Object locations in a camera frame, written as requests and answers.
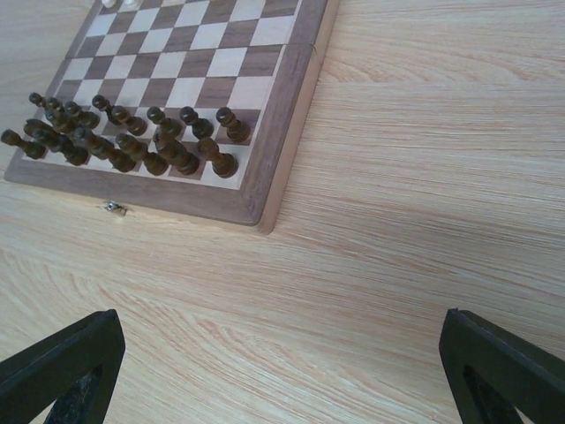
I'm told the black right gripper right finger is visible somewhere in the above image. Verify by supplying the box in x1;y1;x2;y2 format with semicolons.
439;308;564;423

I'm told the metal board clasp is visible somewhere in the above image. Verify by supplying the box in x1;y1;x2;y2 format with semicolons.
101;201;128;216

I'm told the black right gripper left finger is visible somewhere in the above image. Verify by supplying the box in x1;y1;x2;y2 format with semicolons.
1;309;125;423

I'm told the dark wooden chess piece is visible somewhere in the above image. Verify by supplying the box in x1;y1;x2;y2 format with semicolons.
215;107;251;144
45;109;79;134
73;127;136;173
24;118;88;166
116;132;169;176
28;92;49;110
92;95;113;120
1;129;46;160
153;130;200;176
45;97;65;113
64;101;100;129
147;106;183;138
111;106;147;136
179;106;214;140
197;137;238;178

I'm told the wooden chess board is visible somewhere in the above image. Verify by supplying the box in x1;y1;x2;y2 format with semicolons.
4;1;339;233

